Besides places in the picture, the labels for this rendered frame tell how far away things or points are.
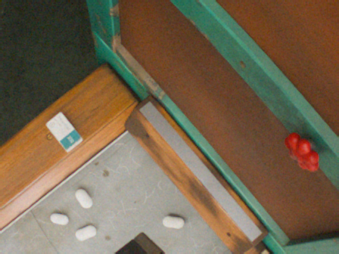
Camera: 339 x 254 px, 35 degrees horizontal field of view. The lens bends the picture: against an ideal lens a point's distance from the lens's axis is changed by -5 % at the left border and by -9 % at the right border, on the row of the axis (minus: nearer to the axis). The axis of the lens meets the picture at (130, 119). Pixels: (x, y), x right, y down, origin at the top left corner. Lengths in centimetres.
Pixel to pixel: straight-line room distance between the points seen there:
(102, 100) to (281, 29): 60
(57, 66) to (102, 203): 93
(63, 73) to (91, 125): 86
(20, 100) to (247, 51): 140
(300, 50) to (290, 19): 3
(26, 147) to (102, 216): 18
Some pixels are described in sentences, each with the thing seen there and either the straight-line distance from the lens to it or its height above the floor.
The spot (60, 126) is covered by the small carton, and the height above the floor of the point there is 78.
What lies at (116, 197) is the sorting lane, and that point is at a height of 74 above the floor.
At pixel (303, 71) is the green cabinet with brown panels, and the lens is 47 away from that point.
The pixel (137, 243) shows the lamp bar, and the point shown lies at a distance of 66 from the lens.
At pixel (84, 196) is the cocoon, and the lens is 98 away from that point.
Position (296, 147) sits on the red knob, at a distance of 51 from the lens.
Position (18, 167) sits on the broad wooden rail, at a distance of 100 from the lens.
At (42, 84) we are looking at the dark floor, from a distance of 185.
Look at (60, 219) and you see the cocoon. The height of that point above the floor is 76.
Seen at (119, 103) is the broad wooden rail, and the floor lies 76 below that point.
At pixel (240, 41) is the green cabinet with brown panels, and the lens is 51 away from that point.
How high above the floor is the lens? 173
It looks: 75 degrees down
